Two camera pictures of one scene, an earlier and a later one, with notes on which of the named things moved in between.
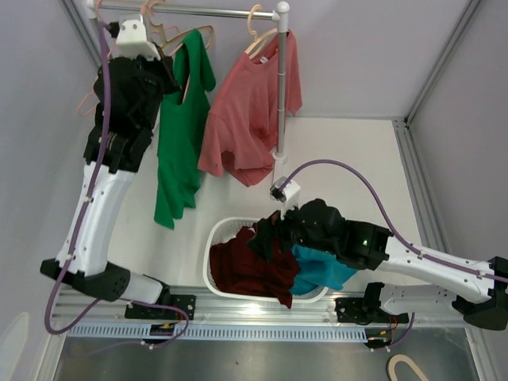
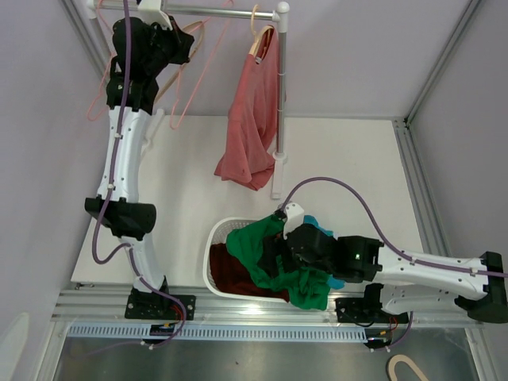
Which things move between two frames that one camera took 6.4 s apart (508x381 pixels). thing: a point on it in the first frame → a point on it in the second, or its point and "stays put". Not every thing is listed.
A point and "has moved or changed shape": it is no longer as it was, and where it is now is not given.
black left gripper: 164,65 → 181,41
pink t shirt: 240,131 has moved or changed shape
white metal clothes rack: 281,12 stays put
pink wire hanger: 174,52 → 174,104
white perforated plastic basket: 225,228 stays put
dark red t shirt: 237,268 stays put
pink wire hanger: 98,4 has moved or changed shape
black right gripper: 268,229 → 273,247
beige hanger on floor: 398,358 stays put
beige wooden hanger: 158,33 has moved or changed shape
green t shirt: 182,130 → 308,286
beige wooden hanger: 259,43 has moved or changed shape
